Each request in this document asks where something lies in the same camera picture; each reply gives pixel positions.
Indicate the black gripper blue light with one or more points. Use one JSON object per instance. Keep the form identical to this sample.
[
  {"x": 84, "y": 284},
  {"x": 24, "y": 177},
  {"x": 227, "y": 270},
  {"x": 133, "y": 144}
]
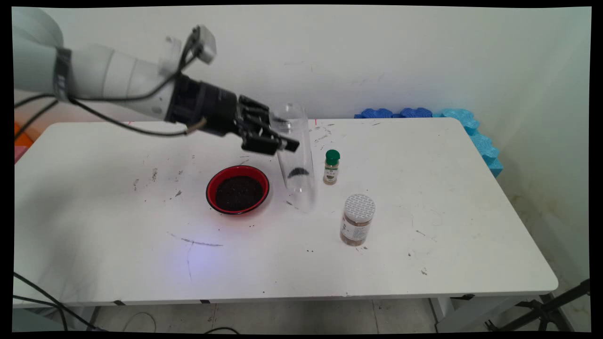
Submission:
[{"x": 207, "y": 108}]

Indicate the tall clear plastic jar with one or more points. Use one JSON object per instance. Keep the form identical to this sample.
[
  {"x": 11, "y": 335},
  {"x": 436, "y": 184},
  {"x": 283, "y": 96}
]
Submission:
[{"x": 301, "y": 155}]

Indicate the black seeds heap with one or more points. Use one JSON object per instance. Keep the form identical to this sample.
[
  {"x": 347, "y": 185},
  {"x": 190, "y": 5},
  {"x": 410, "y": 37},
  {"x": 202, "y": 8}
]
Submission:
[
  {"x": 239, "y": 194},
  {"x": 298, "y": 173}
]

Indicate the red and black bowl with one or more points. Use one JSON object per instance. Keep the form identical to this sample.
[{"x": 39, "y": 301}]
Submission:
[{"x": 238, "y": 171}]

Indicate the green-capped spice bottle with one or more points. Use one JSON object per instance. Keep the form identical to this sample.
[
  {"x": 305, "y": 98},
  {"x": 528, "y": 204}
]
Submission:
[{"x": 331, "y": 169}]

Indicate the foil-sealed jar of brown nuts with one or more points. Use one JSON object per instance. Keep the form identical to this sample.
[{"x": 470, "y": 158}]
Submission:
[{"x": 358, "y": 221}]

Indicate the light blue foam mat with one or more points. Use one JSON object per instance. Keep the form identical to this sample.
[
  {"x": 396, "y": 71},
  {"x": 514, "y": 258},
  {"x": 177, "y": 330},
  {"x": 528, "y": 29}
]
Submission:
[{"x": 480, "y": 141}]

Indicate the white table leg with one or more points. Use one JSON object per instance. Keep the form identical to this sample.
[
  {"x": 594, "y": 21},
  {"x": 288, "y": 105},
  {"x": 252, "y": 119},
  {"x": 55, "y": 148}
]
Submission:
[{"x": 28, "y": 322}]

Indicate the black tripod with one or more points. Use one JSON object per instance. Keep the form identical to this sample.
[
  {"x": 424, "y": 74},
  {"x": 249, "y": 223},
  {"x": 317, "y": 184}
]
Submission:
[{"x": 546, "y": 310}]

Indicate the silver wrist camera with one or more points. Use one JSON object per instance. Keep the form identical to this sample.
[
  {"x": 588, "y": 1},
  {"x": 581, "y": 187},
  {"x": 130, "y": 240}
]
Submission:
[{"x": 205, "y": 44}]

